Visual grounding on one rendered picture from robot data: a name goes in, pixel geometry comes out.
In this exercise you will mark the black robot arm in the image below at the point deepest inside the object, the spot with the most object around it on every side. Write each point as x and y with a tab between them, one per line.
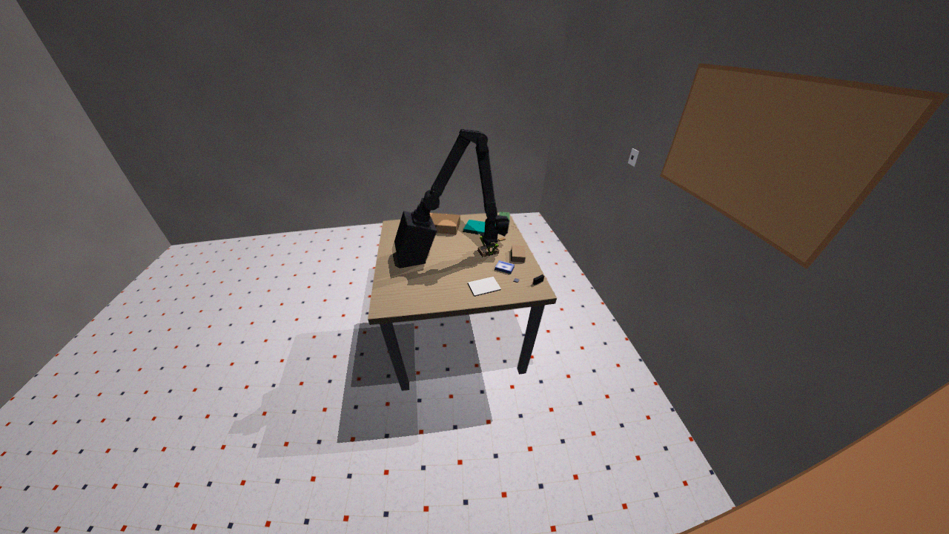
431	201

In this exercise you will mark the wooden puzzle tray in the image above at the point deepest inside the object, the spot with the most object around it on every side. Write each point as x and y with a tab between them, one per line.
484	251

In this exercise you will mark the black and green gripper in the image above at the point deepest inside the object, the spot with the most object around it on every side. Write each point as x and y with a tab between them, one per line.
487	239

